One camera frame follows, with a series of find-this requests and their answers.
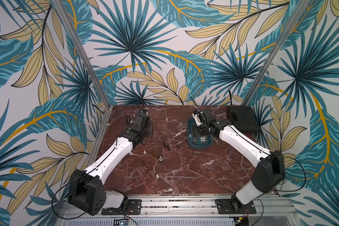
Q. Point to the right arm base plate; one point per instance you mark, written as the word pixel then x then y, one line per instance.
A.
pixel 232 206

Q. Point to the teal plastic storage box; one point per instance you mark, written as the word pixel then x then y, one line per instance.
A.
pixel 195 139

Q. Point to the aluminium frame rail front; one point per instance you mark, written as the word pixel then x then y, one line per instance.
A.
pixel 189 210

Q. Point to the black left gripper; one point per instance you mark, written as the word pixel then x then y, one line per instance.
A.
pixel 150 133

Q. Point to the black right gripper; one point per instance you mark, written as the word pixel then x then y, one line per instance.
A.
pixel 202 131

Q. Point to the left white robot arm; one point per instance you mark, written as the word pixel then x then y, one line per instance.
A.
pixel 86 187

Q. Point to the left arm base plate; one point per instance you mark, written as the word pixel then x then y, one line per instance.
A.
pixel 128 207

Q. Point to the black plastic tool case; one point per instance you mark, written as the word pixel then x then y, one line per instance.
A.
pixel 243 118

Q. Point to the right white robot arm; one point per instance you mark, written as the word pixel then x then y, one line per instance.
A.
pixel 269 165

